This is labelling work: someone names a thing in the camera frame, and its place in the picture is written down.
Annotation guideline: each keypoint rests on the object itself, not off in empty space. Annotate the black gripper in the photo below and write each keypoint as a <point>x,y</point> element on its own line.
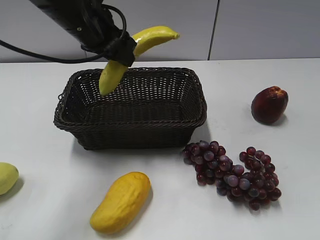
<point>91,23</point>

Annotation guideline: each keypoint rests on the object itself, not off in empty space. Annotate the yellow banana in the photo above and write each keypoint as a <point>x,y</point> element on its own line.
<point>146,39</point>

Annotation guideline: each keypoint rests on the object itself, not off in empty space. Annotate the black wicker basket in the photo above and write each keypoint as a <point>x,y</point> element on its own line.
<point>151,108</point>

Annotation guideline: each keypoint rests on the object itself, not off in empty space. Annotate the yellow mango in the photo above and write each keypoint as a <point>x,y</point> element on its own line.
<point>122,203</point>

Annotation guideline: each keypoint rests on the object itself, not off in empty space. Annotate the red apple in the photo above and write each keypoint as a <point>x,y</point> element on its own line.
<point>269,105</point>

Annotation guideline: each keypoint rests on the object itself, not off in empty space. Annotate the green mango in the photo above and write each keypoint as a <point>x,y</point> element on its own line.
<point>9,175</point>

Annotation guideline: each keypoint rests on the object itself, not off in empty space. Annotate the purple grape bunch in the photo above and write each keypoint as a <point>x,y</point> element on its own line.
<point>254,181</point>

